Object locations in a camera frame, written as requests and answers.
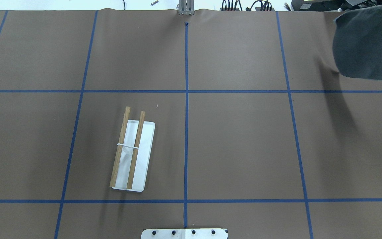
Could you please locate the blue grey microfibre towel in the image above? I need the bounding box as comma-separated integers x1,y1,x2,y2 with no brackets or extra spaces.
332,5,382,81

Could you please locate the white wooden towel rack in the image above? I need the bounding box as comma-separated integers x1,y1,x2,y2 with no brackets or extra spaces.
109,107,155,193

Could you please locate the black monitor stand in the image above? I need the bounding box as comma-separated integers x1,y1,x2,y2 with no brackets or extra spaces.
291,0,382,12

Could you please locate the black usb hub right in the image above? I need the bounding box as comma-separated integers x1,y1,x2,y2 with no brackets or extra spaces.
246,0,274,12

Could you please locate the black usb hub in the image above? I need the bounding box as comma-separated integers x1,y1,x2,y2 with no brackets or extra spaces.
246,0,274,12
220,0,243,11

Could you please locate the black usb hub left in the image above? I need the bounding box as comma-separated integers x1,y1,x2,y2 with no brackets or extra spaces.
220,0,243,11

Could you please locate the aluminium frame post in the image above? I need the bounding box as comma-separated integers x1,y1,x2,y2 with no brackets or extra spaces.
177,0,195,15

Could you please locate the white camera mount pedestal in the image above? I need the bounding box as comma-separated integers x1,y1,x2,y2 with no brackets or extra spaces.
141,228,229,239

